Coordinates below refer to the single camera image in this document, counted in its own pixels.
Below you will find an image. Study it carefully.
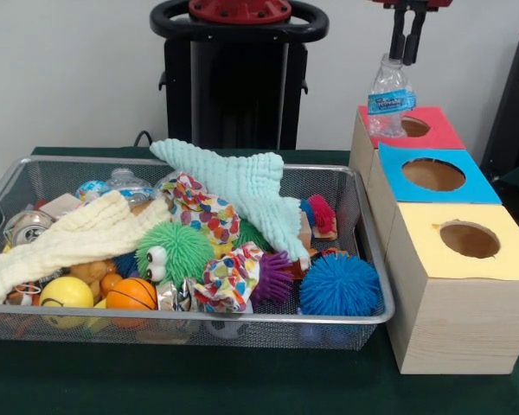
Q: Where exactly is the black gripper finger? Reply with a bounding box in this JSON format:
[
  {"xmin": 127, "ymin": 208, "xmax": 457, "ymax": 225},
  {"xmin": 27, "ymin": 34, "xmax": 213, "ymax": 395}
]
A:
[
  {"xmin": 389, "ymin": 7, "xmax": 408, "ymax": 60},
  {"xmin": 403, "ymin": 7, "xmax": 427, "ymax": 67}
]

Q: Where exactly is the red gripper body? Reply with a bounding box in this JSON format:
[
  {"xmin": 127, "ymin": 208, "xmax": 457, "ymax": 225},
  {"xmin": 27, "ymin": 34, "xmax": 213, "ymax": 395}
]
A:
[{"xmin": 372, "ymin": 0, "xmax": 455, "ymax": 10}]

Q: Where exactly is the crushed clear water bottle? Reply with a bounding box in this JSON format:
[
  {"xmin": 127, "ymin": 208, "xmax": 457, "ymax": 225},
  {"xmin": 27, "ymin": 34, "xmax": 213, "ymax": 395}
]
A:
[
  {"xmin": 368, "ymin": 54, "xmax": 417, "ymax": 139},
  {"xmin": 76, "ymin": 168, "xmax": 154, "ymax": 205}
]

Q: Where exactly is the blue spiky ball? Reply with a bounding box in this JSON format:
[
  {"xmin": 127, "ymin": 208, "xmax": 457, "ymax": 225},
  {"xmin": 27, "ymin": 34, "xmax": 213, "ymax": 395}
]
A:
[{"xmin": 298, "ymin": 252, "xmax": 382, "ymax": 317}]

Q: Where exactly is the shallow clear mesh bin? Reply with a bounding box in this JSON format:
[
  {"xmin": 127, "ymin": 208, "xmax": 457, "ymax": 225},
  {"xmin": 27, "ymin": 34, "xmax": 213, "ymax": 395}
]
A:
[{"xmin": 0, "ymin": 156, "xmax": 394, "ymax": 349}]

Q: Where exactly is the wooden box with three holes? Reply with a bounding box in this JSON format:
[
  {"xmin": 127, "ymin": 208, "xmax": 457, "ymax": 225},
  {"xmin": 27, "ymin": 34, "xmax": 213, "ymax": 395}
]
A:
[{"xmin": 349, "ymin": 105, "xmax": 519, "ymax": 375}]

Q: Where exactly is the red spiky toy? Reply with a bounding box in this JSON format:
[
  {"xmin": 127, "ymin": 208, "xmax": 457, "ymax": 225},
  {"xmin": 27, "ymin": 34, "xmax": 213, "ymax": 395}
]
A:
[{"xmin": 307, "ymin": 195, "xmax": 336, "ymax": 236}]

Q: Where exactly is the mint green cloth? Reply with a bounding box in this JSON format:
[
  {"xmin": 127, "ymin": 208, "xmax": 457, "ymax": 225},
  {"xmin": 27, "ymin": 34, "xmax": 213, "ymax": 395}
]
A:
[{"xmin": 150, "ymin": 138, "xmax": 312, "ymax": 271}]

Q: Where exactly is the small orange toy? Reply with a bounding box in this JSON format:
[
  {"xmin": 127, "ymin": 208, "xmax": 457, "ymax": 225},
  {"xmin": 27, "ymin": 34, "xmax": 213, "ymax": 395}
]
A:
[{"xmin": 310, "ymin": 248, "xmax": 349, "ymax": 260}]

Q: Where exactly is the small dark green spiky ball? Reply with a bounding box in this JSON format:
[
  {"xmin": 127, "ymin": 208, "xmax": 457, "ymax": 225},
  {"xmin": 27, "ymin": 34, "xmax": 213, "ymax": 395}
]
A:
[{"xmin": 235, "ymin": 220, "xmax": 271, "ymax": 253}]

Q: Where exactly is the colourful patterned cloth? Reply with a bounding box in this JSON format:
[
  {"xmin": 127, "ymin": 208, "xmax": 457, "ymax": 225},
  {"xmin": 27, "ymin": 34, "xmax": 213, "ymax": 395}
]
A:
[{"xmin": 160, "ymin": 171, "xmax": 265, "ymax": 313}]

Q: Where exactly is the purple spiky ball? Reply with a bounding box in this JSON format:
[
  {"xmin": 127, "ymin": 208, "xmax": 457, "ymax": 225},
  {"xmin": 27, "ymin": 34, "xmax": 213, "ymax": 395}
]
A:
[{"xmin": 251, "ymin": 251, "xmax": 295, "ymax": 305}]

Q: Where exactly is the orange toy basketball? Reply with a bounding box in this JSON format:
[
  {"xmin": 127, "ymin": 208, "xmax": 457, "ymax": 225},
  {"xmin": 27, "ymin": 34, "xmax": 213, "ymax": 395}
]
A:
[{"xmin": 106, "ymin": 277, "xmax": 158, "ymax": 328}]

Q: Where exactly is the pale yellow cloth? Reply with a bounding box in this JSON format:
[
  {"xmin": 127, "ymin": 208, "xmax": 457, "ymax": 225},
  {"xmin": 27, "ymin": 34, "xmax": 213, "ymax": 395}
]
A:
[{"xmin": 0, "ymin": 190, "xmax": 170, "ymax": 305}]

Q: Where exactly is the yellow smiley ball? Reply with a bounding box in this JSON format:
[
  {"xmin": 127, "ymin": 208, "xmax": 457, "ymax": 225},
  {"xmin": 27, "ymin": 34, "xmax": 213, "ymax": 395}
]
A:
[{"xmin": 40, "ymin": 276, "xmax": 95, "ymax": 329}]

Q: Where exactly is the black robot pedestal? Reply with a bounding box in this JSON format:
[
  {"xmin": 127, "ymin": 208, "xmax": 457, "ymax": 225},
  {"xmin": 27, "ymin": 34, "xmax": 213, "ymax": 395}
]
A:
[{"xmin": 150, "ymin": 0, "xmax": 330, "ymax": 150}]

